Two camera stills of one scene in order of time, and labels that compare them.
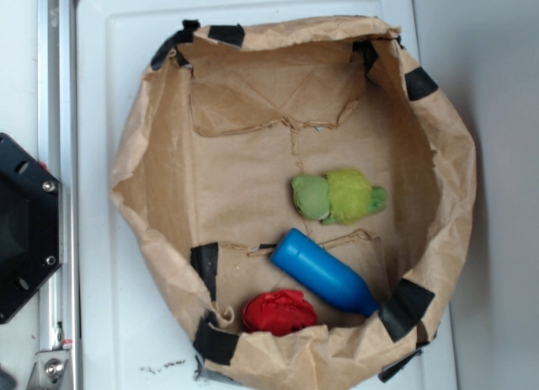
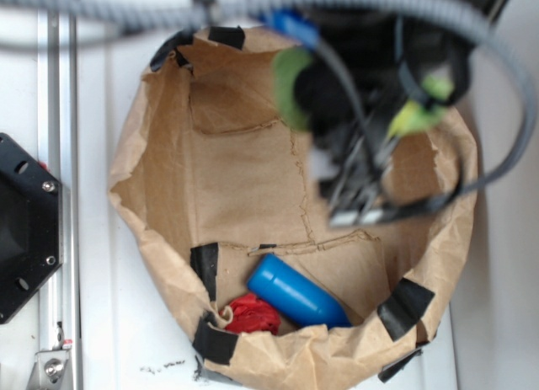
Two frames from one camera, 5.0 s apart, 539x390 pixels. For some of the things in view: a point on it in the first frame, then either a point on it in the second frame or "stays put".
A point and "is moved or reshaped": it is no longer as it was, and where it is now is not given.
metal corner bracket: (48, 369) stays put
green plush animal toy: (345, 197) is moved or reshaped
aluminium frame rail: (57, 152) stays put
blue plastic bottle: (305, 257) -> (277, 280)
